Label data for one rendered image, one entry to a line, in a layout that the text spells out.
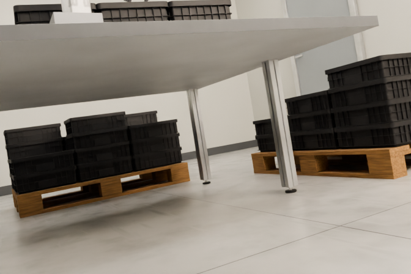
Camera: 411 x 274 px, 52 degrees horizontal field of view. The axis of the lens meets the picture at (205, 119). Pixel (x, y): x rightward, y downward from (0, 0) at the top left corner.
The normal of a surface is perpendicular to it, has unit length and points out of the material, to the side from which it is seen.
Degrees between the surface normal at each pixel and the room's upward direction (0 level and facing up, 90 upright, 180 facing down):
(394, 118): 90
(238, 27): 90
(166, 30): 90
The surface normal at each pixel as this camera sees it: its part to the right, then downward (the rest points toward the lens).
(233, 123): 0.45, -0.09
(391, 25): -0.88, 0.13
